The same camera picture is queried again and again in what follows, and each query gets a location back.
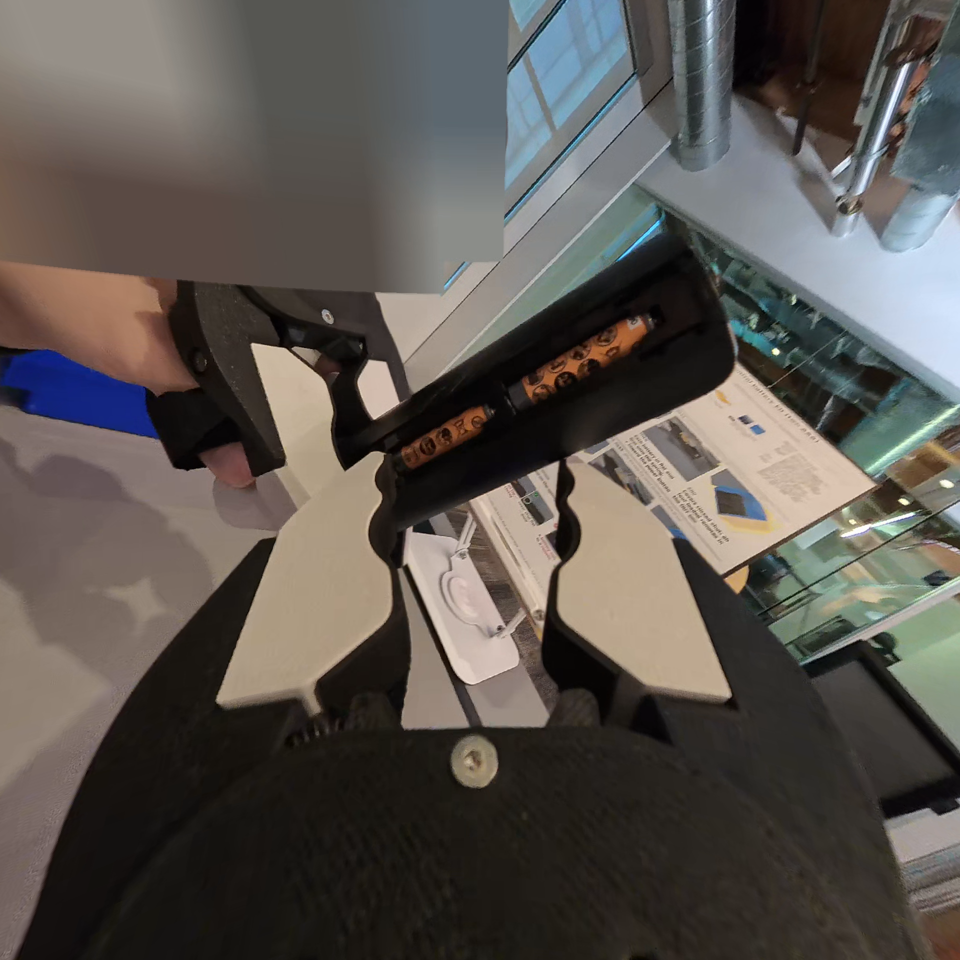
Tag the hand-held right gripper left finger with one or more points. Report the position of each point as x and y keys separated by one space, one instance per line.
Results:
x=308 y=600

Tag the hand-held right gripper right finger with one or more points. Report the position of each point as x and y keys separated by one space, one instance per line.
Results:
x=638 y=600

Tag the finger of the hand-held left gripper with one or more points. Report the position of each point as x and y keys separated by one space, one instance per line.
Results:
x=300 y=420

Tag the blue plastic bin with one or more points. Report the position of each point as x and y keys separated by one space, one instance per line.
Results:
x=75 y=393

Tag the orange black battery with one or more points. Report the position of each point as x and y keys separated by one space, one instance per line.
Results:
x=447 y=435
x=585 y=357

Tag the black remote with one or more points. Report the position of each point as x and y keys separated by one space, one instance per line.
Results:
x=645 y=375

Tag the person's left forearm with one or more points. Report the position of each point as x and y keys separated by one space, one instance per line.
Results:
x=38 y=308

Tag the person's left hand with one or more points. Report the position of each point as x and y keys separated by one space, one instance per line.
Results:
x=135 y=338

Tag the instruction sheet on stand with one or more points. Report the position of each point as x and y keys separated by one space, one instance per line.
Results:
x=750 y=465

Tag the black floor sign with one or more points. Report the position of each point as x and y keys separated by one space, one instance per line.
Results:
x=893 y=735

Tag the large glass window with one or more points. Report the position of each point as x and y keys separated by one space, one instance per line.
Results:
x=570 y=75

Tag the silver air duct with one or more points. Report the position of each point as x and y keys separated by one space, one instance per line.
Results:
x=701 y=75

